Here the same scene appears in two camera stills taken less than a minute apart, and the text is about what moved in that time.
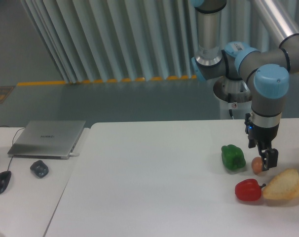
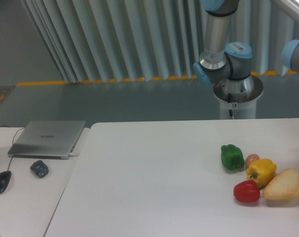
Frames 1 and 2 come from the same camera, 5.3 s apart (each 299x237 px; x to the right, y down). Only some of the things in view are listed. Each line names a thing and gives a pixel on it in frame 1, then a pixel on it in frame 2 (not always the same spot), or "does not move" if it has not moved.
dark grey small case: x=40 y=168 does not move
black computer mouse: x=1 y=181 does not move
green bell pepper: x=233 y=157 does not move
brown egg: x=256 y=165 → x=250 y=158
